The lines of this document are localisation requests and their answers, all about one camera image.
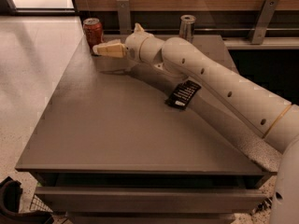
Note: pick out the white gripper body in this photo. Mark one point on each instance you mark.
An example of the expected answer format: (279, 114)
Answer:
(135, 45)

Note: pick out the red coke can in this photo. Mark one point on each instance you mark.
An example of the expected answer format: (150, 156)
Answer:
(93, 31)

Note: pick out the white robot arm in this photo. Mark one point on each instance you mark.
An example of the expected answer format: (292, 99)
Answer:
(273, 118)

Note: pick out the silver blue energy drink can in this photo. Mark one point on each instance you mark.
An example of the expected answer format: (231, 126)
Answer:
(187, 26)

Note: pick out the black snack packet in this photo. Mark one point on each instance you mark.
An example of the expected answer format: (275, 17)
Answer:
(182, 95)

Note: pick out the grey drawer cabinet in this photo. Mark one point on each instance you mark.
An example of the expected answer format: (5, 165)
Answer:
(109, 150)

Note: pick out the black base at lower left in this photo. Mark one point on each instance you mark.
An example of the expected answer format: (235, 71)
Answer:
(10, 197)

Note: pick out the left metal wall bracket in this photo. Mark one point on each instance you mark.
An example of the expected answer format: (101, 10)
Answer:
(124, 16)

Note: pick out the metal wall bracket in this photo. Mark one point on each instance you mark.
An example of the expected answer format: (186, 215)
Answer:
(124, 16)
(257, 34)

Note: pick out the right metal wall bracket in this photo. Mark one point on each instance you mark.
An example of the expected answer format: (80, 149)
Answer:
(257, 34)

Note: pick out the wire mesh basket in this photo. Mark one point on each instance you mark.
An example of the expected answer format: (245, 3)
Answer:
(37, 204)

